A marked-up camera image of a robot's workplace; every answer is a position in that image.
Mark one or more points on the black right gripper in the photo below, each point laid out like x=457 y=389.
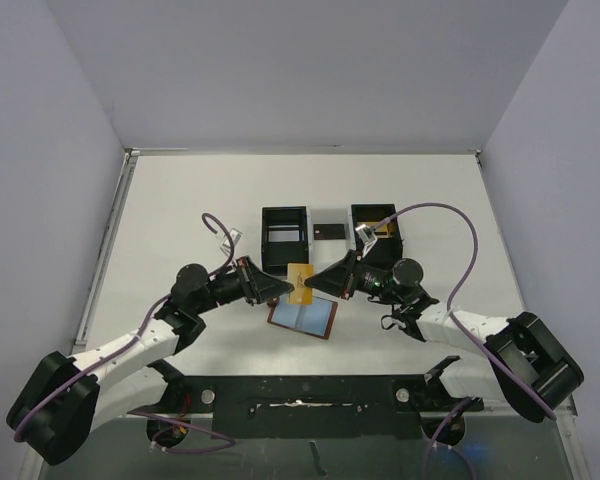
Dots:
x=350 y=275

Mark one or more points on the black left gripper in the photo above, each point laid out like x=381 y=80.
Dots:
x=257 y=285

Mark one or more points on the brown leather card holder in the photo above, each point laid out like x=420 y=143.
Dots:
x=315 y=319

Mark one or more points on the black white card sorting tray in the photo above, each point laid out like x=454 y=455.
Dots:
x=320 y=253

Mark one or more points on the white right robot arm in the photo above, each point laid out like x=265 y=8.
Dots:
x=527 y=367

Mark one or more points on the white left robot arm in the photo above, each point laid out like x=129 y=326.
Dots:
x=57 y=408

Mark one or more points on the black card in tray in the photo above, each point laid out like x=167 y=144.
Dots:
x=329 y=231

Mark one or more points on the silver card in tray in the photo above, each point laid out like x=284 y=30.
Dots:
x=281 y=235

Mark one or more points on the gold card in tray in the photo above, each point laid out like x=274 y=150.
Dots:
x=382 y=230

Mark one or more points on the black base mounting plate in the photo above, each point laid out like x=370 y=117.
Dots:
x=307 y=407

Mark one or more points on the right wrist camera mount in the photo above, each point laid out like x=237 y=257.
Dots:
x=368 y=238

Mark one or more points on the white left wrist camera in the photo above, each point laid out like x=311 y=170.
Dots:
x=229 y=242

